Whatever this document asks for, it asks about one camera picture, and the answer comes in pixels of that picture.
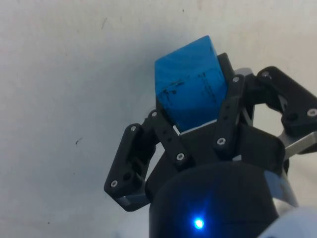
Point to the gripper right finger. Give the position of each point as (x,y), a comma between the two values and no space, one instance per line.
(231,106)

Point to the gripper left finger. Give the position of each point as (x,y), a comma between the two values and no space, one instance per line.
(123,158)

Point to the blue cube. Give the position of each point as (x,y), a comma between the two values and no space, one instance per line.
(185,86)

